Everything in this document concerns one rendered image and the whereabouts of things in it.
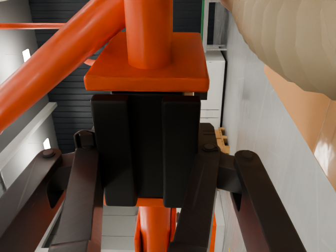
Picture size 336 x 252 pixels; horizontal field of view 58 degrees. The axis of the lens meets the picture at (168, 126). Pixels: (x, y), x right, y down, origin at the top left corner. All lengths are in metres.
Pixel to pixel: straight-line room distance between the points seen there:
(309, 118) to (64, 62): 0.20
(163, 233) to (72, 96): 12.03
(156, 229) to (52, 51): 0.13
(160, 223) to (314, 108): 0.15
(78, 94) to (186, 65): 11.98
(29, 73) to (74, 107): 12.22
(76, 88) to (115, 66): 11.90
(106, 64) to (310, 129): 0.19
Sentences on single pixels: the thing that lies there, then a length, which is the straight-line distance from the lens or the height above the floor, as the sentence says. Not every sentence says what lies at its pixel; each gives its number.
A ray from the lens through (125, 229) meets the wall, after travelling 12.80.
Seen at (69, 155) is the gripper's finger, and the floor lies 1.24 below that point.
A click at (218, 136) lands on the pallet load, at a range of 7.51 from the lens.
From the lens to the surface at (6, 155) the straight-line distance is 9.61.
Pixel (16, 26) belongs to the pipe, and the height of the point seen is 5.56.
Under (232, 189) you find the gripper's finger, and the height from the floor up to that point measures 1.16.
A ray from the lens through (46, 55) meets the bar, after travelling 0.18.
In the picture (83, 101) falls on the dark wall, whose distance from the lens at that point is 12.19.
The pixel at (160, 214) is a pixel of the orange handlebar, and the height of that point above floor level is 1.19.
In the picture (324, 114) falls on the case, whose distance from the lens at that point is 0.26.
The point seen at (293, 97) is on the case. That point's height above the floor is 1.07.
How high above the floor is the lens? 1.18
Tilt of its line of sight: 2 degrees up
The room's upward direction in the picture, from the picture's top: 89 degrees counter-clockwise
